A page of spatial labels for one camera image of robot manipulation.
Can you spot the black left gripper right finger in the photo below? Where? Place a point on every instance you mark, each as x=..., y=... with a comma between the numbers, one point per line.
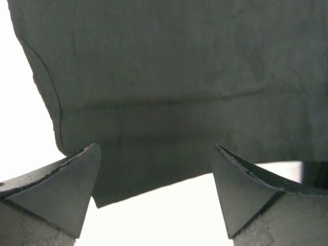
x=262, y=208

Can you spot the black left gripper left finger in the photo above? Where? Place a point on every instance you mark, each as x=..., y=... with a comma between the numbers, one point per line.
x=48, y=206

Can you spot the black long sleeve shirt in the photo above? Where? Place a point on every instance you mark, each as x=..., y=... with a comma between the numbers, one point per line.
x=156, y=83

